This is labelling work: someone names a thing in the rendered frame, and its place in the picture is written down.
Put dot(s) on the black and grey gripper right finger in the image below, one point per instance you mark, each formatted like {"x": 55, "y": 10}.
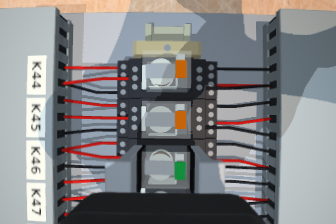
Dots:
{"x": 206, "y": 175}

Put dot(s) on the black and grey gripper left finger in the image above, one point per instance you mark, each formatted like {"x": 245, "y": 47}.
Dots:
{"x": 125, "y": 174}

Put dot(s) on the grey relay panel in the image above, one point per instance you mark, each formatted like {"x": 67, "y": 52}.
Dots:
{"x": 288, "y": 65}

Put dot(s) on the grey relay with green button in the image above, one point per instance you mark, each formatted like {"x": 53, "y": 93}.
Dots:
{"x": 166, "y": 167}

